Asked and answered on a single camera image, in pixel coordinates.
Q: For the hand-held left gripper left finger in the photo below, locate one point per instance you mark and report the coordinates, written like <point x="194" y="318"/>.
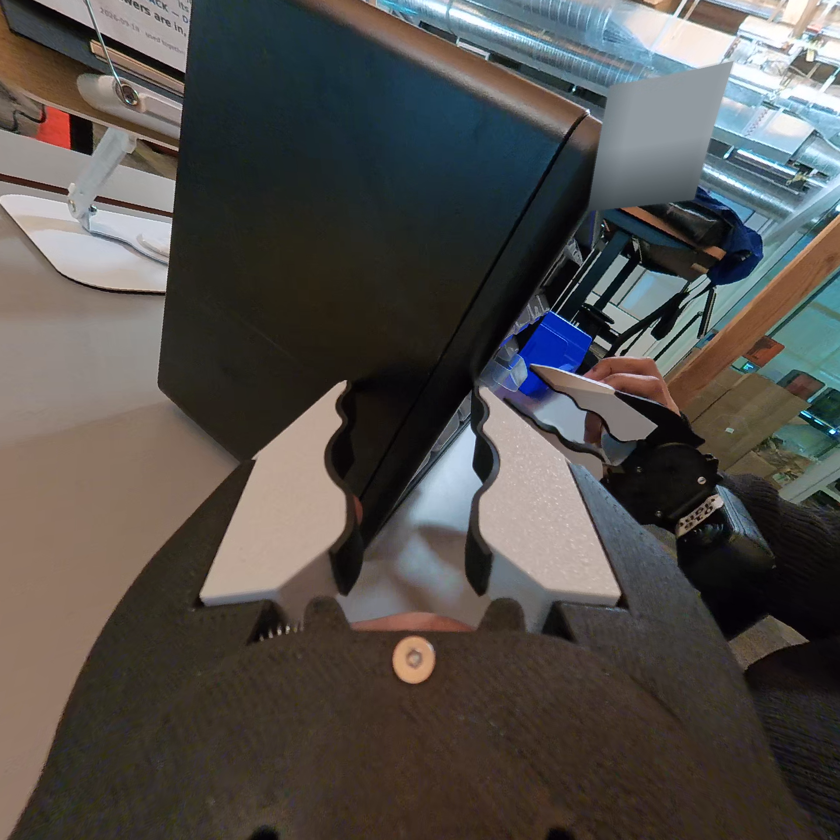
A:
<point x="269" y="525"/>

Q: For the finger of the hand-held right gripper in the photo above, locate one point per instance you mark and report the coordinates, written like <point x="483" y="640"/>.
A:
<point x="590" y="407"/>
<point x="617" y="449"/>

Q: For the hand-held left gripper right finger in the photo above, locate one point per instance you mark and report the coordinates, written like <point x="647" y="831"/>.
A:
<point x="551" y="525"/>

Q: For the blue plastic storage bin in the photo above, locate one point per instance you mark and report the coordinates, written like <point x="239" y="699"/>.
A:
<point x="554" y="348"/>

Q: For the large black box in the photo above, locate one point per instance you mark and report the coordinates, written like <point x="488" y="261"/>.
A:
<point x="361" y="216"/>

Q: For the grey desk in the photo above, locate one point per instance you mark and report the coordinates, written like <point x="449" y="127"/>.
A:
<point x="79" y="394"/>

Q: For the person's right hand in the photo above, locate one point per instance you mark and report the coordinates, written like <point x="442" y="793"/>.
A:
<point x="633" y="377"/>

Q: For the clear plastic container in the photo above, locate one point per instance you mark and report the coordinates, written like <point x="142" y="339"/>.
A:
<point x="510" y="374"/>

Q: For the stack of cardboard boxes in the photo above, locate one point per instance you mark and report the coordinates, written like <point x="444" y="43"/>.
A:
<point x="754" y="420"/>

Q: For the black work table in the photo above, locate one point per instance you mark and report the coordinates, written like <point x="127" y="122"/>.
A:
<point x="656" y="229"/>

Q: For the wooden beam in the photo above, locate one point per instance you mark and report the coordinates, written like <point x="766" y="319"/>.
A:
<point x="774" y="295"/>

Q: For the blue jacket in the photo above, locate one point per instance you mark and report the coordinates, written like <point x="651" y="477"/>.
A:
<point x="738" y="243"/>

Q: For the person's dark sweater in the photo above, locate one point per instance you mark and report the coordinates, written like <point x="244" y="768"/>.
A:
<point x="807" y="735"/>

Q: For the white tablet stand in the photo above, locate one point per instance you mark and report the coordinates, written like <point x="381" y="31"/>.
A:
<point x="98" y="229"/>

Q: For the white printed sign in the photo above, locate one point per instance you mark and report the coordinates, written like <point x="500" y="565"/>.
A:
<point x="144" y="33"/>

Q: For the silver air duct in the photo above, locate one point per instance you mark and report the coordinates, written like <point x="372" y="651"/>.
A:
<point x="525" y="33"/>

